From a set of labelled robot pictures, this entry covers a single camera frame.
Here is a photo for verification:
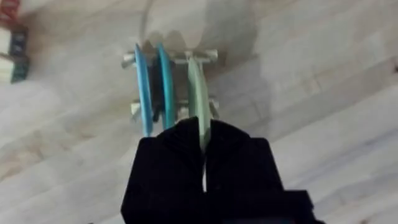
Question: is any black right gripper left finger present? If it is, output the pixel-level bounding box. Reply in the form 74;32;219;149
120;116;206;224

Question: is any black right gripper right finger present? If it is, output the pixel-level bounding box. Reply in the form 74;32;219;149
203;119;315;224

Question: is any pale green plate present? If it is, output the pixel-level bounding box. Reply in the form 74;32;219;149
187;56;212;192

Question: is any small metal dish rack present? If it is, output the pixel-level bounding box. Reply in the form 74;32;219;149
121;40;220;123

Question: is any blue plate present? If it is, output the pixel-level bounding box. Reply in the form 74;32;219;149
134;43;154;138
155;42;176;130

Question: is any heap of small boxes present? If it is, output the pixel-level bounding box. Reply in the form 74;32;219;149
0;0;30;85

